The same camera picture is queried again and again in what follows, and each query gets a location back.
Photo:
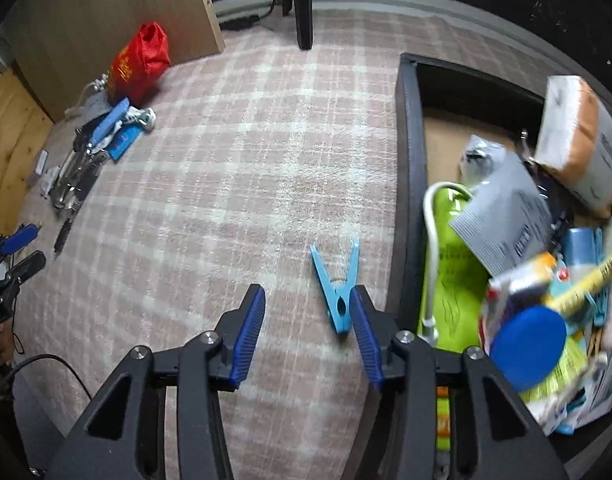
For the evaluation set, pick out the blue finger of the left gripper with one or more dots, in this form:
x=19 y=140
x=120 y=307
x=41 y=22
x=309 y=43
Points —
x=28 y=267
x=19 y=239

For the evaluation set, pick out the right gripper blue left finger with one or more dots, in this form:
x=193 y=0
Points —
x=238 y=332

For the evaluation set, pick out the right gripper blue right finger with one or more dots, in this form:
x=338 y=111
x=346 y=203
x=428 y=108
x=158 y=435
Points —
x=384 y=355

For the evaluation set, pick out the blue plastic clothespin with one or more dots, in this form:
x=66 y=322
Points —
x=336 y=292

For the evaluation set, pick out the blue round lid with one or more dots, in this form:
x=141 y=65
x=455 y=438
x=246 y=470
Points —
x=528 y=346

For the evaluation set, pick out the yellow star-printed long packet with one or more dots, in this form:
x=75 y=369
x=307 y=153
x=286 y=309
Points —
x=571 y=301

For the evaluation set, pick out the small white wrapper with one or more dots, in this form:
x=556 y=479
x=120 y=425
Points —
x=48 y=180

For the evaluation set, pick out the small white box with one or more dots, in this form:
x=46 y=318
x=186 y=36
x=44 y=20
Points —
x=41 y=163

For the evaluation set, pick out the black foil packet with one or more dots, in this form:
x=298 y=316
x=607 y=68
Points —
x=77 y=164

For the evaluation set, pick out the green bottle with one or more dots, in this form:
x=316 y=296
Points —
x=454 y=279

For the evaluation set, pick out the blue ribbed packet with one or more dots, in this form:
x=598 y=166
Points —
x=123 y=140

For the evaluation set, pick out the grey paper packet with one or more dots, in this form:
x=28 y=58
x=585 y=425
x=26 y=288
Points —
x=95 y=105

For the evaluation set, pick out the light blue flat card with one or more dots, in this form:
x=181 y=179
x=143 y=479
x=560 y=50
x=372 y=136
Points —
x=107 y=124

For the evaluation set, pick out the grey packet in box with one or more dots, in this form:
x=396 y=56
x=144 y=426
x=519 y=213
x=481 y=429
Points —
x=507 y=222

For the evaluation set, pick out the black storage box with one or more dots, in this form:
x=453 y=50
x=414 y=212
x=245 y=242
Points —
x=493 y=435

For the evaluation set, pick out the red fabric bag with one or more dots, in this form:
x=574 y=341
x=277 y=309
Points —
x=137 y=67

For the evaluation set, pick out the wooden cabinet panel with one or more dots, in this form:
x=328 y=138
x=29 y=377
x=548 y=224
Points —
x=61 y=45

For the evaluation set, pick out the white orange tissue pack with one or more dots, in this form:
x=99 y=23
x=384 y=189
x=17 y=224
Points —
x=575 y=142

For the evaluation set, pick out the black power strip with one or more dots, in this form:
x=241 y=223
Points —
x=242 y=23

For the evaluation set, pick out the black chair leg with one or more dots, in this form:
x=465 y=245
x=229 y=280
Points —
x=303 y=20

